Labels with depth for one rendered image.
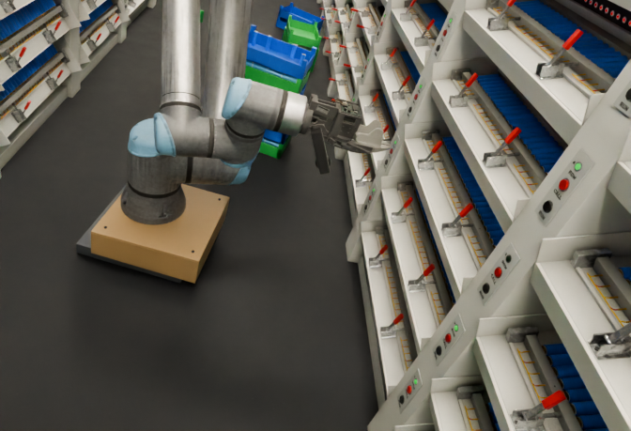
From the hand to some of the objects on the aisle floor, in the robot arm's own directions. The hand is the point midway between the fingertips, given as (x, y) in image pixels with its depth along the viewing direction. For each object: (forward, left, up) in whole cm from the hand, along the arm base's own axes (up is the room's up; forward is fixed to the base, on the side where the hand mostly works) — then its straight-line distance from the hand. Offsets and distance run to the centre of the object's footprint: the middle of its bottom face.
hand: (383, 148), depth 105 cm
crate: (-47, +93, -66) cm, 123 cm away
